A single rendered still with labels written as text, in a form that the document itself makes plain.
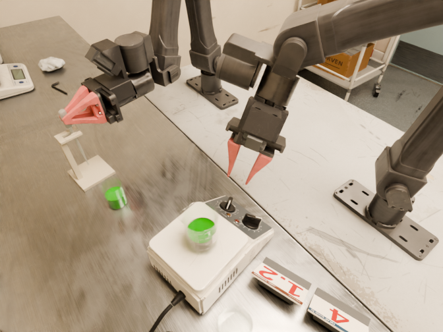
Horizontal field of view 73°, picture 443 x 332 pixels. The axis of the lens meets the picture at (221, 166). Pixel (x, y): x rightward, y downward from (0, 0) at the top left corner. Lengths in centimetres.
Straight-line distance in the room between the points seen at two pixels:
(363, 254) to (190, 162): 42
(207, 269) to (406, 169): 36
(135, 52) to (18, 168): 41
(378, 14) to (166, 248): 43
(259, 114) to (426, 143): 27
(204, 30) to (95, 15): 107
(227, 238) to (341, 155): 42
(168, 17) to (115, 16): 116
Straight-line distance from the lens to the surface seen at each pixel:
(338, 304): 57
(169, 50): 72
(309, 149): 80
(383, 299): 61
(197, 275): 47
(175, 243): 50
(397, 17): 44
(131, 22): 191
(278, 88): 48
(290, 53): 43
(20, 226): 74
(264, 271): 55
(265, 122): 41
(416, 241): 69
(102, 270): 61
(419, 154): 56
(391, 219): 66
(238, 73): 48
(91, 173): 75
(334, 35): 44
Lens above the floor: 141
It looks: 46 degrees down
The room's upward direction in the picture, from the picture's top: straight up
